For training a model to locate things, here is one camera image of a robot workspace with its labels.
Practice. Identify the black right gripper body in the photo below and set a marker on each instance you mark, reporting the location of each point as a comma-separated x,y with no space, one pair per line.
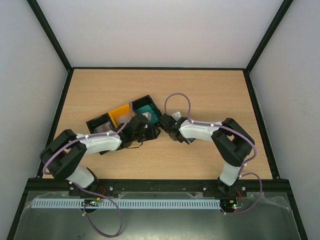
166,121

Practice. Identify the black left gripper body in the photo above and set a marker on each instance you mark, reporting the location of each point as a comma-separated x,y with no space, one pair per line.
139,137

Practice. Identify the black bin with teal cards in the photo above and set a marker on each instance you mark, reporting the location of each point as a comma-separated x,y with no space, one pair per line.
146,104

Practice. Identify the blue leather card holder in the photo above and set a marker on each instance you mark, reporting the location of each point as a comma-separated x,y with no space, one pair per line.
190,140

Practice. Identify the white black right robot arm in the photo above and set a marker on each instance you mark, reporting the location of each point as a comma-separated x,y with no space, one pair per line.
234,144

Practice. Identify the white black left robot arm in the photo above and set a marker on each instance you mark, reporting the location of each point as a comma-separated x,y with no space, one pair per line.
62,157

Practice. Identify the teal card stack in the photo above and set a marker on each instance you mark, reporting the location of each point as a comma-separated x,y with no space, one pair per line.
147,108

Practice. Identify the white red card stack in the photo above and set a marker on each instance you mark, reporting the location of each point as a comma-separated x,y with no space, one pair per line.
122,119

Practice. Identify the red patterned card stack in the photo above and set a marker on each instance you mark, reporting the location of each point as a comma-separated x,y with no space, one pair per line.
105,127

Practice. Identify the black bin with red cards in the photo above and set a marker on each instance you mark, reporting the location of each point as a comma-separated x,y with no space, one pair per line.
100,124

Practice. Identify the yellow plastic bin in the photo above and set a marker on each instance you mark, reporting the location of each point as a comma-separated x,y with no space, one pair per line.
120,111

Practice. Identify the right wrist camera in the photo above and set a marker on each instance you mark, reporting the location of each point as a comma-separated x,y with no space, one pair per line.
176,115

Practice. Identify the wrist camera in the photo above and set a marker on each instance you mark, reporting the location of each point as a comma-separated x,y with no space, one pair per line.
176,115
147,115

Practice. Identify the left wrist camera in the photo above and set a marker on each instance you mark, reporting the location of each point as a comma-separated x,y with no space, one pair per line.
147,115

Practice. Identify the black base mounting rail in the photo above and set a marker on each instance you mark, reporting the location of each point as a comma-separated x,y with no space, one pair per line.
209,188

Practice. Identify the light blue slotted cable duct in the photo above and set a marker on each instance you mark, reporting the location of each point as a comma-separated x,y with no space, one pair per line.
56,203

